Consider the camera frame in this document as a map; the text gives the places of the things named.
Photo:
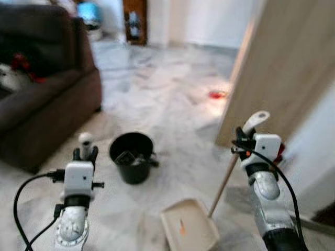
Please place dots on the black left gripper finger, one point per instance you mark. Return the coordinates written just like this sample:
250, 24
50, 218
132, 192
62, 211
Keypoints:
77, 156
95, 155

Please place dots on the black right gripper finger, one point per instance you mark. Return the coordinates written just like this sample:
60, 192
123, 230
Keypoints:
241, 132

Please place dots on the crumpled paper trash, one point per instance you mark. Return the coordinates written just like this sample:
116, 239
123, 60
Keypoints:
128, 158

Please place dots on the small red container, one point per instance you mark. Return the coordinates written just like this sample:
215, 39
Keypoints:
280, 154

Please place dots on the black plastic bucket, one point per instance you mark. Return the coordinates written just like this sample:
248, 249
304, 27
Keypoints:
133, 172

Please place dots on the red snack packet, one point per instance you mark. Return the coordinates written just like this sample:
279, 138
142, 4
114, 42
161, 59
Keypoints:
218, 95

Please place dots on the dark grey fabric sofa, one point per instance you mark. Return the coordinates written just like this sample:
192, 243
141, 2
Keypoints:
52, 104

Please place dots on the light wood partition panel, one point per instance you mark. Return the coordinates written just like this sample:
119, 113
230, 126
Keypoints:
282, 63

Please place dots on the dark wooden cabinet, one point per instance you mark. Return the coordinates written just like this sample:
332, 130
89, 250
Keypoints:
135, 21

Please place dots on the blue bag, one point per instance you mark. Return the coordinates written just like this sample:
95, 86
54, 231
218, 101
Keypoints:
89, 11

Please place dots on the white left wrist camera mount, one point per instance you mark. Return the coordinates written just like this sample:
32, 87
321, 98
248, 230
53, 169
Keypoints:
78, 180

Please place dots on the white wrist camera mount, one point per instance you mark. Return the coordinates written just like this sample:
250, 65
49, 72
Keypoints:
267, 147
78, 180

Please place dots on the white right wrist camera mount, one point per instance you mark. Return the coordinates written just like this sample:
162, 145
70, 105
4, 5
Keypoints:
267, 147

